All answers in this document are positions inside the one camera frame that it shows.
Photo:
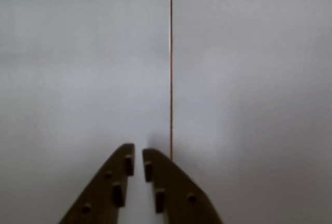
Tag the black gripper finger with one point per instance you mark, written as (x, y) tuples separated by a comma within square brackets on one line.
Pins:
[(103, 190), (179, 193)]

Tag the grey mat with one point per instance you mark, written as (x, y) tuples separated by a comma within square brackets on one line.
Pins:
[(77, 53), (246, 78)]

